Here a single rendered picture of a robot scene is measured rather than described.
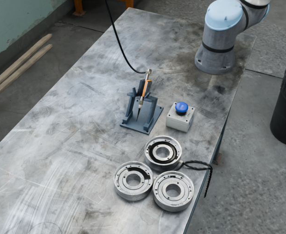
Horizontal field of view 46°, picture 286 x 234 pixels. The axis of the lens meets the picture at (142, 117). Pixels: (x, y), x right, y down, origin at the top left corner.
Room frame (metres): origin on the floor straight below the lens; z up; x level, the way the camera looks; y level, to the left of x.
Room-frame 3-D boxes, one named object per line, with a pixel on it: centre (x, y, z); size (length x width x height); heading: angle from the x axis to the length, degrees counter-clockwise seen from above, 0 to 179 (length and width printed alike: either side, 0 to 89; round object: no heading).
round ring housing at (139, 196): (0.49, 0.02, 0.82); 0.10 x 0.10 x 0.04
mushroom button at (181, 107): (0.72, -0.12, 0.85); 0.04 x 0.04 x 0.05
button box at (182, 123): (0.73, -0.12, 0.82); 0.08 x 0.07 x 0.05; 156
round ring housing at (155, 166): (0.58, -0.06, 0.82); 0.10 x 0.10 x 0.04
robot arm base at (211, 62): (1.04, -0.27, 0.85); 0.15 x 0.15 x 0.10
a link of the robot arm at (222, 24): (1.04, -0.28, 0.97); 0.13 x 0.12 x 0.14; 132
